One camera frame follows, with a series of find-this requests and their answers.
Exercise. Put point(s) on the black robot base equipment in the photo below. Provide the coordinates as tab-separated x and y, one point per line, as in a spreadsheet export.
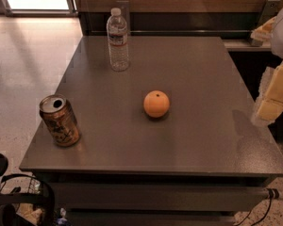
32	207

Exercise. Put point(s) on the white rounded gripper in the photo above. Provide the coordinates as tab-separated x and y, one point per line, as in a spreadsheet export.
269	104

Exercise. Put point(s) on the grey table drawer unit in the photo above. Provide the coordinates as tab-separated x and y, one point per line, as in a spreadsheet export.
197	165

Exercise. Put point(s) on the clear plastic water bottle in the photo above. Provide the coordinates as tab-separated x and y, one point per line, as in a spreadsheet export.
117	41

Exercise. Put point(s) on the orange patterned soda can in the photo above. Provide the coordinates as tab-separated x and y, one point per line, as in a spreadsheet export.
59	117

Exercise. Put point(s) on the metal wall bracket right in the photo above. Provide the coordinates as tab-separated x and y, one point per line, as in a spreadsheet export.
269	10

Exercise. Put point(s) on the orange fruit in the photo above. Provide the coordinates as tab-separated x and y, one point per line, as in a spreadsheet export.
156	104

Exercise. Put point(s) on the metal wall bracket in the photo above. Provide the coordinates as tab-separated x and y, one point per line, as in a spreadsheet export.
124	6
269	10

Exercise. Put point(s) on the metal wall bracket left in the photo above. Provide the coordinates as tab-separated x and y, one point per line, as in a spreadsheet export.
124	6

